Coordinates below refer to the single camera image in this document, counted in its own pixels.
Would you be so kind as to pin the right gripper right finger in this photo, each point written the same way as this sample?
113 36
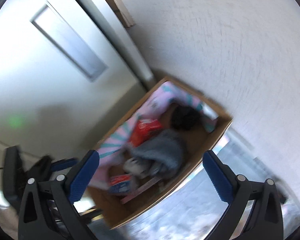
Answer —
265 219

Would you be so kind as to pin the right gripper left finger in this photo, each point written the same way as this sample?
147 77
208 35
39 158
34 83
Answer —
35 217

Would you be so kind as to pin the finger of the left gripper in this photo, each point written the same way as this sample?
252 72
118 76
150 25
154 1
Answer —
46 166

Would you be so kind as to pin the red blue small carton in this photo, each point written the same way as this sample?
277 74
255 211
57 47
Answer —
123 184

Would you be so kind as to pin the red snack packet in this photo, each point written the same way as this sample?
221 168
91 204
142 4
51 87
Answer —
144 130

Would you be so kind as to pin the grey fluffy slipper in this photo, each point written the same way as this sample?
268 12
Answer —
165 152

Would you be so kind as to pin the black sock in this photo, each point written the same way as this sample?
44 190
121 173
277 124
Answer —
185 118

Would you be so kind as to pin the light blue cloth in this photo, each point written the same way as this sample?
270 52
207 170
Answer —
193 209

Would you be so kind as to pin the white door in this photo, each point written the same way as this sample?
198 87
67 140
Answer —
68 72

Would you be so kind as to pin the pink striped cardboard box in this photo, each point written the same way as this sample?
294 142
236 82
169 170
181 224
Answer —
117 214

